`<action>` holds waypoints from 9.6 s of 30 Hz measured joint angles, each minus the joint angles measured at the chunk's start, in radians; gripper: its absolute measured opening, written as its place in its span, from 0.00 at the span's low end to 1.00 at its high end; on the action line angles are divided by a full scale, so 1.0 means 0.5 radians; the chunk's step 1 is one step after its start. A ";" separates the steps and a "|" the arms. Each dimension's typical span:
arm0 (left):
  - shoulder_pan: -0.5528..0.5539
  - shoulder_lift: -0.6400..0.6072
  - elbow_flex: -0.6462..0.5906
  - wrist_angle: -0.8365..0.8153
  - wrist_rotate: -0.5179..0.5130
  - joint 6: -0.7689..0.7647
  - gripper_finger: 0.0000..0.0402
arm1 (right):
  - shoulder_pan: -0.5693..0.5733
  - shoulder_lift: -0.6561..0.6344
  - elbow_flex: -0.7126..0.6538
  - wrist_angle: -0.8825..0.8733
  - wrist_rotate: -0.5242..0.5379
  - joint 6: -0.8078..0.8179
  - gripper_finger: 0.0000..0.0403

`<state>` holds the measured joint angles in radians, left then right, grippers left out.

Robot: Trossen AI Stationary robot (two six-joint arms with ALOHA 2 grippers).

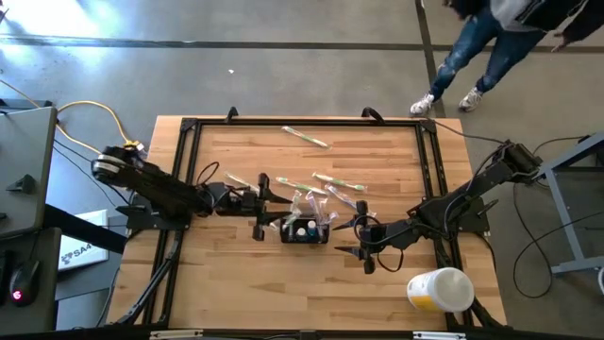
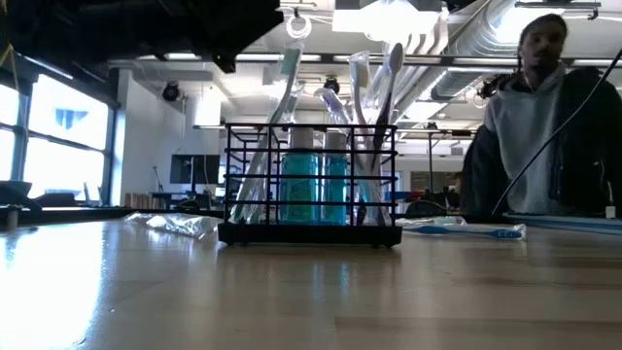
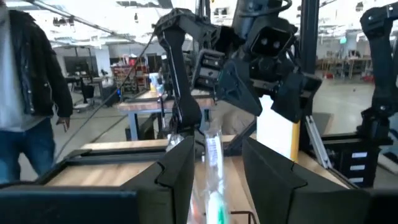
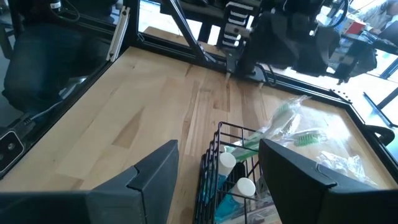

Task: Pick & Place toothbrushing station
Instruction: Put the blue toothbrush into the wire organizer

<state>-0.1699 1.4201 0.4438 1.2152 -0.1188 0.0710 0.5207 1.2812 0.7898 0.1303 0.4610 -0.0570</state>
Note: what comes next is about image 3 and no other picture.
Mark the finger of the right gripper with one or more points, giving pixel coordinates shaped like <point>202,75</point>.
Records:
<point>295,96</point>
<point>236,90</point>

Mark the black articulated stand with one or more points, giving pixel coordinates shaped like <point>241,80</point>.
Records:
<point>382,77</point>

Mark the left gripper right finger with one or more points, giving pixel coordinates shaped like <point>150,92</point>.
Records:
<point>280,199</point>

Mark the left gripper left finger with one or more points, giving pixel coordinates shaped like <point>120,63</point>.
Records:
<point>168,193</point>

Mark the wooden workbench blue legs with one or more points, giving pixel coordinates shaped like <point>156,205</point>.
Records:
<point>146,105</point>

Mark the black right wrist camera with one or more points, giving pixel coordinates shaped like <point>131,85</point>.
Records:
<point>270,42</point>

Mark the black aluminium table frame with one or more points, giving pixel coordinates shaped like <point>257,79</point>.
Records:
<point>93,155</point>

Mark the green toothbrush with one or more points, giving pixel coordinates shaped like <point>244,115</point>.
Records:
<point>214,149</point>

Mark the red parts shelf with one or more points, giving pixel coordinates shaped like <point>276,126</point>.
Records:
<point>130,74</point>

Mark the black vertical rig post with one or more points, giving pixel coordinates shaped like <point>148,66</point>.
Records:
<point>309,37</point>

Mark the silver strut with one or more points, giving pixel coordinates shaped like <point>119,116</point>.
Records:
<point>317,143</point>

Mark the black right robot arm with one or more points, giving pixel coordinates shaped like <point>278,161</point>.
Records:
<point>183,77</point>

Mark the person's hand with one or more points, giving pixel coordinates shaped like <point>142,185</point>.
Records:
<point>63,123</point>

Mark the person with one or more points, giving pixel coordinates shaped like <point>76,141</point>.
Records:
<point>31,77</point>

